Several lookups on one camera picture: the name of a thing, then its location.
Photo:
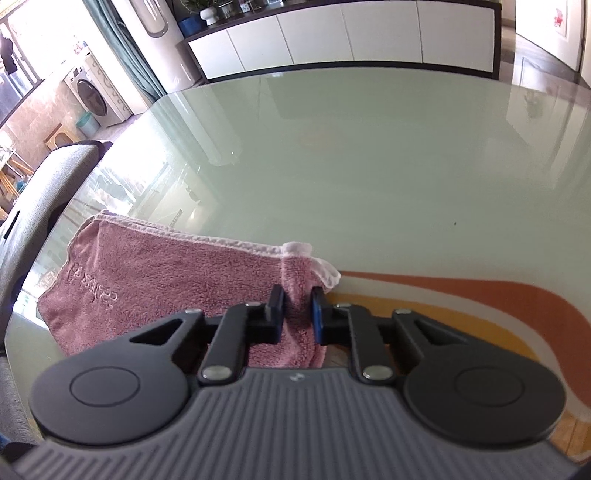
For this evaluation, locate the teal waste bin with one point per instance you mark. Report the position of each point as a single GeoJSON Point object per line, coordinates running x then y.
{"type": "Point", "coordinates": [88, 125]}

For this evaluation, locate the potted plant white vase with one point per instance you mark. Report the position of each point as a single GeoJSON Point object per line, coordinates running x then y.
{"type": "Point", "coordinates": [205, 9]}

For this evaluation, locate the white low sideboard cabinet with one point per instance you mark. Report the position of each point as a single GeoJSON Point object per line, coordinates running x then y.
{"type": "Point", "coordinates": [451, 36]}

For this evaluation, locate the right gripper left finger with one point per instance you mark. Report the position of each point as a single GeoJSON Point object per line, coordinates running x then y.
{"type": "Point", "coordinates": [135, 385]}

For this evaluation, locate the white washing machine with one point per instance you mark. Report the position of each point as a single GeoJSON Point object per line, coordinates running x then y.
{"type": "Point", "coordinates": [95, 92]}

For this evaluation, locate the teal curtain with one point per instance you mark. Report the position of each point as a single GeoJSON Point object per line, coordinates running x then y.
{"type": "Point", "coordinates": [119, 39]}

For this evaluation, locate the white tower air conditioner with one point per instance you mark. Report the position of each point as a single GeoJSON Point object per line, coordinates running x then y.
{"type": "Point", "coordinates": [157, 36]}

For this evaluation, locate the pink terry towel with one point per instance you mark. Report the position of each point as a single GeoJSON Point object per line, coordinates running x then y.
{"type": "Point", "coordinates": [122, 273]}

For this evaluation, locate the grey upholstered chair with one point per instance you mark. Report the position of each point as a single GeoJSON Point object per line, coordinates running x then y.
{"type": "Point", "coordinates": [23, 234]}

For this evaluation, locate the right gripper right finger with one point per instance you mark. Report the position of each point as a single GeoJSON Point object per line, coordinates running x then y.
{"type": "Point", "coordinates": [463, 388]}

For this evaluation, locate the white door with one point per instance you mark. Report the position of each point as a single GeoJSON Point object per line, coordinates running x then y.
{"type": "Point", "coordinates": [556, 26]}

